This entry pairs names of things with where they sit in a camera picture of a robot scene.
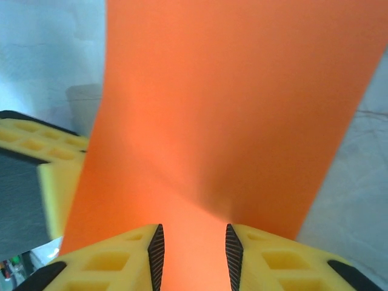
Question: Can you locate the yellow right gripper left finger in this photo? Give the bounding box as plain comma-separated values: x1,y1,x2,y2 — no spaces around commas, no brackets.
15,223,166,291

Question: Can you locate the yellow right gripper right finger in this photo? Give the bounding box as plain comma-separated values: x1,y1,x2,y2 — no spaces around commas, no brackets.
226,223,386,291

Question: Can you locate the orange paper sheet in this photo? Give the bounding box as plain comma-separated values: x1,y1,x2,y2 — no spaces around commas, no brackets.
59,0,388,291

